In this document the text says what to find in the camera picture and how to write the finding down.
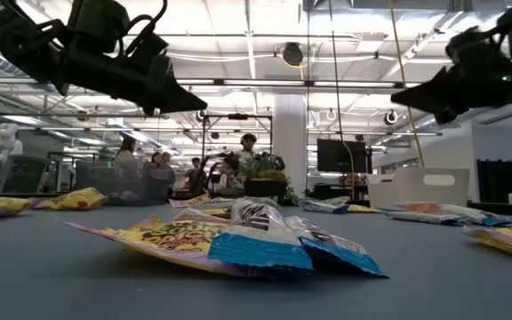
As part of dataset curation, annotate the black frame stand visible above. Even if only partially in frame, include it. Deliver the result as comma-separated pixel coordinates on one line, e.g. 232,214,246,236
200,112,276,196

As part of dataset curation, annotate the white robot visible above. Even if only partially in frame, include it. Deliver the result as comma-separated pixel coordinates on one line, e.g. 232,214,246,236
0,123,24,169

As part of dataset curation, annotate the dark transparent plastic bin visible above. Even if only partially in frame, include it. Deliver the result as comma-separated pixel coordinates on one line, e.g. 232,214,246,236
74,158,172,206

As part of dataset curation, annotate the grey office chair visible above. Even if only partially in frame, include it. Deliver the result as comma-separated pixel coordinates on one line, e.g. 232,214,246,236
0,154,52,196

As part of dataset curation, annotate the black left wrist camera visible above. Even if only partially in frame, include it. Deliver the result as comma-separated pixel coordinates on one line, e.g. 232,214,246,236
66,0,132,46

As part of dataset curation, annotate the white plastic bin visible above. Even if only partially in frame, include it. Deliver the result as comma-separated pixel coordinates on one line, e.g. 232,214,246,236
366,167,471,209

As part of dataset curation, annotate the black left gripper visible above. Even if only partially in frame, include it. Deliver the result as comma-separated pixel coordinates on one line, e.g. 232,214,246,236
62,29,209,117

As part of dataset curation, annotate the dark cabinet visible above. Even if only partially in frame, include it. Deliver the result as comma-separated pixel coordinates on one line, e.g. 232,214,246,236
476,158,512,204

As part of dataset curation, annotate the person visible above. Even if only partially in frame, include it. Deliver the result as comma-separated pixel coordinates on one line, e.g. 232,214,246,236
148,151,164,181
213,153,244,193
113,134,140,179
183,156,204,193
161,151,178,188
228,132,268,192

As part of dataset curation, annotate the potted succulent plant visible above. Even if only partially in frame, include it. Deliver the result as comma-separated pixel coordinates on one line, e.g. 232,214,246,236
237,150,300,206

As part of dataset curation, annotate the Hershey's white blue candy bar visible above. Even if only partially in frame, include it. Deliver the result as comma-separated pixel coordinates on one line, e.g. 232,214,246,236
437,203,512,228
299,197,350,215
206,197,315,271
384,210,466,226
284,216,389,279

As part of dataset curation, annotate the yellow cable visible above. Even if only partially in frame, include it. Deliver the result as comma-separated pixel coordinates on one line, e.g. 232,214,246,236
388,0,426,169

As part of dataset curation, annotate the white building column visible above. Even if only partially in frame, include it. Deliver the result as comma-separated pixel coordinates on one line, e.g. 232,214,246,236
273,93,309,199

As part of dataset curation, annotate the Sour Patch Kids candy pack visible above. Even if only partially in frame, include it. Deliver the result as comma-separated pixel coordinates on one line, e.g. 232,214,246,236
462,225,512,259
347,203,384,214
168,194,215,209
0,196,35,220
62,214,257,276
33,186,109,212

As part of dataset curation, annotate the black display screen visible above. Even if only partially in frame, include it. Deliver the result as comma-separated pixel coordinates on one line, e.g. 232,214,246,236
316,138,373,174

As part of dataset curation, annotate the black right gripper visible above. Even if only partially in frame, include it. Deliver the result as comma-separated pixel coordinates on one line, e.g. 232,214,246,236
390,24,512,126

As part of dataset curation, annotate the orange gummy candy packet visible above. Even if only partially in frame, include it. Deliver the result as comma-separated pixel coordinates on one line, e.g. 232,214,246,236
393,201,457,215

